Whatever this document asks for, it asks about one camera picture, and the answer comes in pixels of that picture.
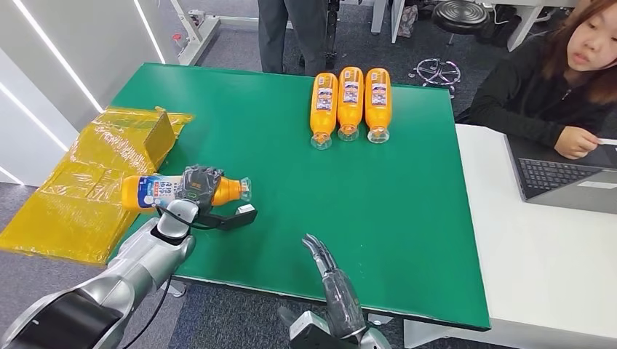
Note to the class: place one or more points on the grey laptop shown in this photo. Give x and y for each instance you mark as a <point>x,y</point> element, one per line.
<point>549,176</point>

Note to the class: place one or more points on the orange bottle with clear cap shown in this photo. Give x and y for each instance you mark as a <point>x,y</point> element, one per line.
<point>324,106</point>
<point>350,98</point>
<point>149,192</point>
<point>378,101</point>

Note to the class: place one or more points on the person's hand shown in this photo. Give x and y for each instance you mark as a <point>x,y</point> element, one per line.
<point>576,143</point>

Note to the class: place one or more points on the seated person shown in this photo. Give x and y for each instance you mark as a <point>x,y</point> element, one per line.
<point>525,96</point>

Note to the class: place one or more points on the standing person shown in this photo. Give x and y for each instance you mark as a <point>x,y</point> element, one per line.
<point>291,33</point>

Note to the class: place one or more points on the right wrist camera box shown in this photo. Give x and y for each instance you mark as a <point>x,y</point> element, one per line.
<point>311,335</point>

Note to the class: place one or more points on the white card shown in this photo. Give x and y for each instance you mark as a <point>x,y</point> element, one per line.
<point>608,141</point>

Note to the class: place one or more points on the grey patterned bag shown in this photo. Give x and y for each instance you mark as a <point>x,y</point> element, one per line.
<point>408,21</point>

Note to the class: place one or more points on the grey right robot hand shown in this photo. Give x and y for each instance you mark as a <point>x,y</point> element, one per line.
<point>340,298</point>

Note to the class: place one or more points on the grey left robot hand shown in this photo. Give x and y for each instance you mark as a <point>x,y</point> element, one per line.
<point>197,185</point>

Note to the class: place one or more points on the yellow film wrapped cardboard box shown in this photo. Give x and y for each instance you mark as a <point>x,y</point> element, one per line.
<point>87,202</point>

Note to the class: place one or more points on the chrome stool base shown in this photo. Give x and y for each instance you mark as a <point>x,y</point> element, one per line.
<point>437,72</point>

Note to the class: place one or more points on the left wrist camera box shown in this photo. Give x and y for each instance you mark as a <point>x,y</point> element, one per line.
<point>233,217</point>

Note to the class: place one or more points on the white office desk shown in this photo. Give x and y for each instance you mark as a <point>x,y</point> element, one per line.
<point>554,269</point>
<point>523,19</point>

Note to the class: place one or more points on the white metal frame leg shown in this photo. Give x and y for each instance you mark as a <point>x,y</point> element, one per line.
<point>197,36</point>

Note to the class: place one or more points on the green table mat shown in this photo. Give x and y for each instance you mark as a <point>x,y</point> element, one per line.
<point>289,192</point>

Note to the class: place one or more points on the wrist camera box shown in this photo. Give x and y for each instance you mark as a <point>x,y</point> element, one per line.
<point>233,217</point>
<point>311,335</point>

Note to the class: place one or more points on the white table foot bracket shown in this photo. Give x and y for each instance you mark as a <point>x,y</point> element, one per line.
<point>380,319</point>

